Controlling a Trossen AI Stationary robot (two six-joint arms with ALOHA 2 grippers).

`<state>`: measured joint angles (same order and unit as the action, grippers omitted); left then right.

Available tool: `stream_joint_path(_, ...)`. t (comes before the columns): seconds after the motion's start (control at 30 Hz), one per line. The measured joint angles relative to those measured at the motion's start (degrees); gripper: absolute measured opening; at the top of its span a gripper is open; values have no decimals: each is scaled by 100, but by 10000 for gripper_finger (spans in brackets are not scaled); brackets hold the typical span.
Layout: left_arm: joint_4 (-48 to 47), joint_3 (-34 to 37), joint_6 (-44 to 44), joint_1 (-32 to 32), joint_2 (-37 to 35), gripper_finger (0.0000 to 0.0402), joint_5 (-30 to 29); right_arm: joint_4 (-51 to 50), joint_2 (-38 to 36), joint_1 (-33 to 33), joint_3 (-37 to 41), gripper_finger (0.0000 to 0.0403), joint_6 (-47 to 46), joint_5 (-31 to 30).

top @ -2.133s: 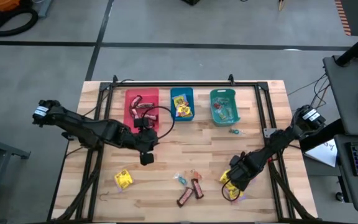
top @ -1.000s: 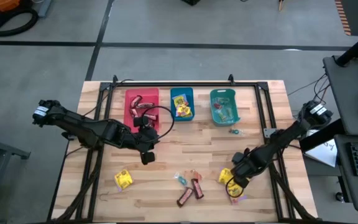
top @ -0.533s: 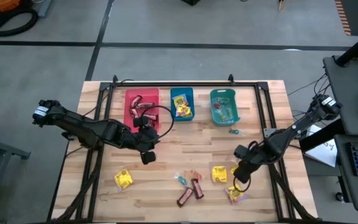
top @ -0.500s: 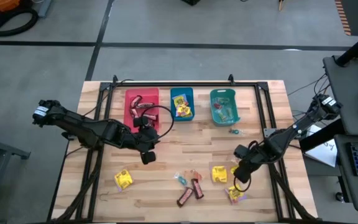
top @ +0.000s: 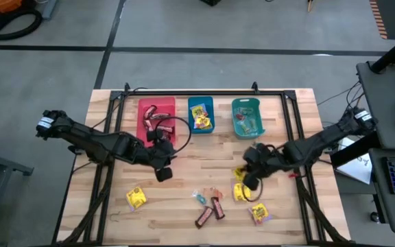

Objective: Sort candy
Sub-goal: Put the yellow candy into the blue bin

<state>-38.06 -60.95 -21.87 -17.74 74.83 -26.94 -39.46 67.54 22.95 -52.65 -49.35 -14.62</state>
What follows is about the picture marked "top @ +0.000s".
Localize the grey desk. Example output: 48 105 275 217
356 60 395 152
368 147 395 235

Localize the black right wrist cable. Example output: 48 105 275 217
248 176 264 203

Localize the black aluminium frame rail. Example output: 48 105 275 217
56 92 125 246
110 89 298 101
281 91 351 246

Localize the black vacuum hose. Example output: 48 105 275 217
0 8 44 41

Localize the black pole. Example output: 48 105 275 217
370 29 395 75

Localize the blue plastic bin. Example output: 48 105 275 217
187 95 216 134

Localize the orange shop vacuum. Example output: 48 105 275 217
0 0 25 14

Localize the clear blue candy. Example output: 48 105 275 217
191 189 208 206

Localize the green plastic bin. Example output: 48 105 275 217
231 97 266 141

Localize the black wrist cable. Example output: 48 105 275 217
154 116 192 157
248 176 264 203

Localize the black desk beam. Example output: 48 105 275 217
330 132 382 168

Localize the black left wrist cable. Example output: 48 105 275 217
154 116 192 157

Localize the yellow purple sour candy pack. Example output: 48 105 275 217
248 202 271 226

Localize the grey box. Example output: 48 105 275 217
41 0 58 20

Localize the white paper sheet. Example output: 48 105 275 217
335 136 374 185

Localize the pink plastic bin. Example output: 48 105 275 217
136 96 178 147

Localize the thin black cable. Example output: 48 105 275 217
91 87 149 130

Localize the black cable bundle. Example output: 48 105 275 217
317 81 365 114

